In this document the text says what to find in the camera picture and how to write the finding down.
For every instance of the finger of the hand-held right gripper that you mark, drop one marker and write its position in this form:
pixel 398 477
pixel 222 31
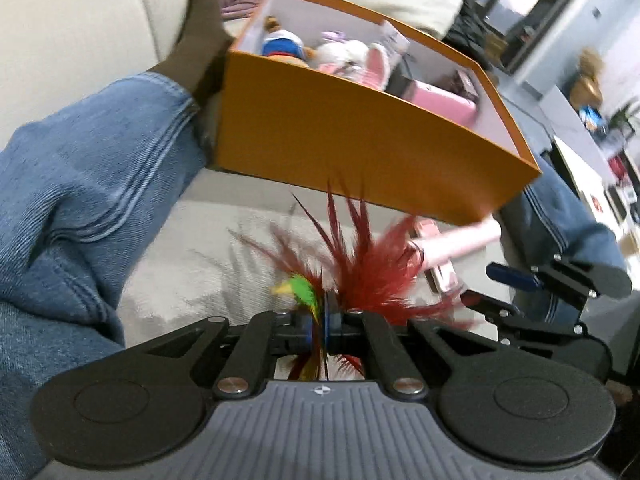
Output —
pixel 510 274
pixel 500 307

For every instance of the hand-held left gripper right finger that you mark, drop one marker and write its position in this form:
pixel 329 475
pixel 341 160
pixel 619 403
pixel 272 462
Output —
pixel 328 332

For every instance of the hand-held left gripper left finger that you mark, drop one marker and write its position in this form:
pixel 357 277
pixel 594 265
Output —
pixel 311 332

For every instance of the pink handheld tool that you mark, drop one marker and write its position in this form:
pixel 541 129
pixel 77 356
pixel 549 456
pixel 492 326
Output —
pixel 455 245

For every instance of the red feather toy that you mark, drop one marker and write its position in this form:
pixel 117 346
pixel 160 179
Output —
pixel 370 270

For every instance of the orange cardboard storage box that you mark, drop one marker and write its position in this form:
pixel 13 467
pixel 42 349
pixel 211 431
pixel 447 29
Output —
pixel 350 135

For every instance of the person's right leg blue jeans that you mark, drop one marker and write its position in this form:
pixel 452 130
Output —
pixel 565 220

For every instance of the person's leg blue jeans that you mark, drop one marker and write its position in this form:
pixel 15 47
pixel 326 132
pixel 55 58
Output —
pixel 565 220
pixel 75 210

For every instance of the white table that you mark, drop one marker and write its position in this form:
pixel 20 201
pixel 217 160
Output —
pixel 585 175

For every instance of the pink box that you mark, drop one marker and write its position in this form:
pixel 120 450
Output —
pixel 440 102

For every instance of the dark patterned pouch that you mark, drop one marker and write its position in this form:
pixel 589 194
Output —
pixel 460 82

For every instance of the brown plush bear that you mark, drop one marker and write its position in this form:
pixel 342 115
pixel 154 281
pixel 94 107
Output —
pixel 589 77

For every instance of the black padded jacket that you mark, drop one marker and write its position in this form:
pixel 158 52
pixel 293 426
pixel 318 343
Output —
pixel 472 27

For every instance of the white card package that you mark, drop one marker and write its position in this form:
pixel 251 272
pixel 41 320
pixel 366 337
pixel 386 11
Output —
pixel 395 40

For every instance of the person's left leg blue jeans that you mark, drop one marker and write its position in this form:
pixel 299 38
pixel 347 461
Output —
pixel 75 210

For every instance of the white plush with pink ears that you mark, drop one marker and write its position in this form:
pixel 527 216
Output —
pixel 350 57

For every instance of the dark shelving unit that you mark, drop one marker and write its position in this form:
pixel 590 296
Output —
pixel 550 0

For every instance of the blue white plush toy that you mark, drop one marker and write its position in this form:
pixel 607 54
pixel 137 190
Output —
pixel 282 44

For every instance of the person's left foot brown sock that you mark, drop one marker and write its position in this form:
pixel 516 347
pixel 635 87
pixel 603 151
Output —
pixel 200 45

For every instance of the small brown figure toy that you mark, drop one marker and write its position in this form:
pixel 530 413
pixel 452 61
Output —
pixel 272 22

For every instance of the beige sofa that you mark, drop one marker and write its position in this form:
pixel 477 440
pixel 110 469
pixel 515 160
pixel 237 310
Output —
pixel 75 25

